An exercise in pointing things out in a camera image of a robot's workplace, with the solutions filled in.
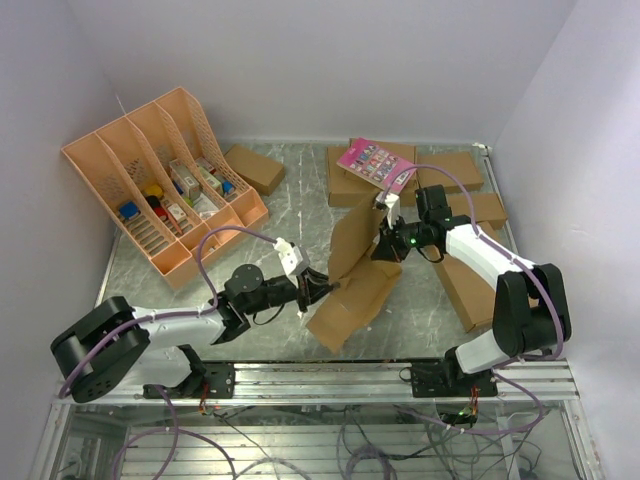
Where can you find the small brown box right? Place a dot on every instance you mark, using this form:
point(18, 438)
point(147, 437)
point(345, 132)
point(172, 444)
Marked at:
point(487, 207)

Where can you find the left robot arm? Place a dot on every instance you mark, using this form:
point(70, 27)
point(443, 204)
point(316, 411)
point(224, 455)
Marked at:
point(117, 344)

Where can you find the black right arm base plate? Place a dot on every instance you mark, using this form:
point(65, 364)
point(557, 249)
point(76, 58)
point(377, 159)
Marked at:
point(441, 378)

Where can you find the large brown box under book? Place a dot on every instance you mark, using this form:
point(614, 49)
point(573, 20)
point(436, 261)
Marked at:
point(346, 189)

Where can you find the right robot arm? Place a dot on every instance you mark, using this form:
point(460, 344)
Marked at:
point(530, 318)

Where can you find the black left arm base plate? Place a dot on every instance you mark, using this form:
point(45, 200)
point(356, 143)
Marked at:
point(215, 380)

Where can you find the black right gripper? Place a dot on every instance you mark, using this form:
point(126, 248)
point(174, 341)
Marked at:
point(388, 247)

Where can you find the cardboard box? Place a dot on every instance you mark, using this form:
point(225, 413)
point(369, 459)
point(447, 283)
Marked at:
point(364, 284)

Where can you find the pink children's book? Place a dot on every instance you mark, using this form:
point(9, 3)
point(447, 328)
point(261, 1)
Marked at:
point(378, 163)

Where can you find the small printed carton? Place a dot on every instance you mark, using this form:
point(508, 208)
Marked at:
point(184, 178)

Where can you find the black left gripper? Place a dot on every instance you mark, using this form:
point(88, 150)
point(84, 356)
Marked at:
point(311, 285)

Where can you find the big brown box front right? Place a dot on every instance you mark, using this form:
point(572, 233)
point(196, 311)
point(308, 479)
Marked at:
point(469, 273)

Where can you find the small brown box by organizer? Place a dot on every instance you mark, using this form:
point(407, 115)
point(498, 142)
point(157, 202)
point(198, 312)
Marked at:
point(262, 173)

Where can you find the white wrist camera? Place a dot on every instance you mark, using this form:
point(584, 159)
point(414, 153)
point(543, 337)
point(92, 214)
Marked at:
point(294, 259)
point(390, 204)

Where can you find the blue toy block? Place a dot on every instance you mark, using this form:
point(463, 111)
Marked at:
point(128, 211)

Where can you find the red toy block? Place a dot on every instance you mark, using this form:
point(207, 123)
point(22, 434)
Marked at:
point(160, 212)

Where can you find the brown box back right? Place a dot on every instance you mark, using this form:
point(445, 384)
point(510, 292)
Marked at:
point(459, 164)

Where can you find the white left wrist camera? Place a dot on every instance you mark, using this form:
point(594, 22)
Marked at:
point(294, 259)

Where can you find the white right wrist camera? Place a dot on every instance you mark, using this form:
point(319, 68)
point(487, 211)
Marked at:
point(390, 204)

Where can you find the peach plastic file organizer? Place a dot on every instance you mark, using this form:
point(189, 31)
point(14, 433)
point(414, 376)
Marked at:
point(119, 160)

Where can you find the aluminium mounting rail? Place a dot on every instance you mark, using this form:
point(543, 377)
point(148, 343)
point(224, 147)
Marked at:
point(379, 382)

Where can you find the yellow toy block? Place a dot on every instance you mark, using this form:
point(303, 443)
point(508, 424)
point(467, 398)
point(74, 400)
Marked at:
point(154, 190)

